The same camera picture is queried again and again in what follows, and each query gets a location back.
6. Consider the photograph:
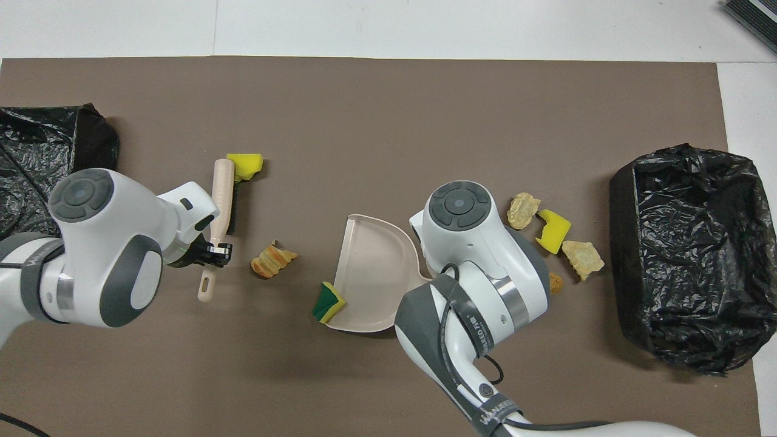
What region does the notched yellow sponge piece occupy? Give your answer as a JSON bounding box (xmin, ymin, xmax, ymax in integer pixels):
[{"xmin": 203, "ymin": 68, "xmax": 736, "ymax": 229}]
[{"xmin": 535, "ymin": 209, "xmax": 572, "ymax": 255}]

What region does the striped croissant piece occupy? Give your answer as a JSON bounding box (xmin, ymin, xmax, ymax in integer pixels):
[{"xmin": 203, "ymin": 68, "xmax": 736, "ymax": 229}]
[{"xmin": 251, "ymin": 241, "xmax": 298, "ymax": 279}]

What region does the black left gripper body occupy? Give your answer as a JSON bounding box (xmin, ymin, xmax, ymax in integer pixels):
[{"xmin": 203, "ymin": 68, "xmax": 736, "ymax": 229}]
[{"xmin": 164, "ymin": 239, "xmax": 213, "ymax": 269}]

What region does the large yellow sponge piece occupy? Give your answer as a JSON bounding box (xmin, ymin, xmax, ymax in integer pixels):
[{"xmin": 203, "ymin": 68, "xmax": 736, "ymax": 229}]
[{"xmin": 226, "ymin": 153, "xmax": 265, "ymax": 183}]

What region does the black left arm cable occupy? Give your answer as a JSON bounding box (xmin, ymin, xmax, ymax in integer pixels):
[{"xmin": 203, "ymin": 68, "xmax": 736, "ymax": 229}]
[{"xmin": 0, "ymin": 146, "xmax": 67, "ymax": 437}]

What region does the pale angular cracker chunk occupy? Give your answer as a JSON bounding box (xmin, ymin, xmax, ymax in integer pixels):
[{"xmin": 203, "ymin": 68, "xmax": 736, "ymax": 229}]
[{"xmin": 561, "ymin": 240, "xmax": 605, "ymax": 282}]

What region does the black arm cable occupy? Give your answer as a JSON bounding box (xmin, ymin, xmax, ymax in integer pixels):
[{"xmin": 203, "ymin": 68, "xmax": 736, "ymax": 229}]
[
  {"xmin": 0, "ymin": 146, "xmax": 67, "ymax": 437},
  {"xmin": 440, "ymin": 264, "xmax": 611, "ymax": 432}
]

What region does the small yellow sponge piece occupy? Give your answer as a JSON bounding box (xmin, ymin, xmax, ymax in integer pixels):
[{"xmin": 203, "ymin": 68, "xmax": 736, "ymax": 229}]
[{"xmin": 312, "ymin": 281, "xmax": 347, "ymax": 324}]

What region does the beige plastic dustpan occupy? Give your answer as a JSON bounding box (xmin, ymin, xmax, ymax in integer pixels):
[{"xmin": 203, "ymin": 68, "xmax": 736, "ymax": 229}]
[{"xmin": 325, "ymin": 212, "xmax": 435, "ymax": 333}]

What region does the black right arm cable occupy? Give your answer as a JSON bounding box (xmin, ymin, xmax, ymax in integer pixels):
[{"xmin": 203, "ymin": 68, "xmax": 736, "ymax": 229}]
[{"xmin": 440, "ymin": 264, "xmax": 611, "ymax": 432}]

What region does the dark grey ribbed device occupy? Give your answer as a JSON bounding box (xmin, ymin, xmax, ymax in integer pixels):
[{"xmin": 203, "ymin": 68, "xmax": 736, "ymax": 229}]
[{"xmin": 722, "ymin": 0, "xmax": 777, "ymax": 54}]

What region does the black bag wrapped box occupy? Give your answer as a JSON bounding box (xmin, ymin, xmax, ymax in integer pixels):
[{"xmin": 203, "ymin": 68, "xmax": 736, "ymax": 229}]
[{"xmin": 0, "ymin": 103, "xmax": 120, "ymax": 240}]

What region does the pale rounded cracker chunk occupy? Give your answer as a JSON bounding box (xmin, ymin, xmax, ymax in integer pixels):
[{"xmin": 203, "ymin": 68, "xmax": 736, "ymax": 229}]
[{"xmin": 507, "ymin": 192, "xmax": 541, "ymax": 231}]

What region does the beige hand brush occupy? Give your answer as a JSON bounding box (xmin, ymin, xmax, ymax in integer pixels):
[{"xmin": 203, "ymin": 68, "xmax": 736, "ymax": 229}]
[{"xmin": 197, "ymin": 159, "xmax": 243, "ymax": 303}]

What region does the brown table mat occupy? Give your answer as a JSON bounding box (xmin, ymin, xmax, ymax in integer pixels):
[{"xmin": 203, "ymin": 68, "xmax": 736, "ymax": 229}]
[{"xmin": 0, "ymin": 56, "xmax": 762, "ymax": 437}]

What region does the black bag lined bin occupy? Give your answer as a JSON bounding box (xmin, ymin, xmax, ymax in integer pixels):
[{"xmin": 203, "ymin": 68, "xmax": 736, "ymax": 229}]
[{"xmin": 609, "ymin": 143, "xmax": 777, "ymax": 376}]

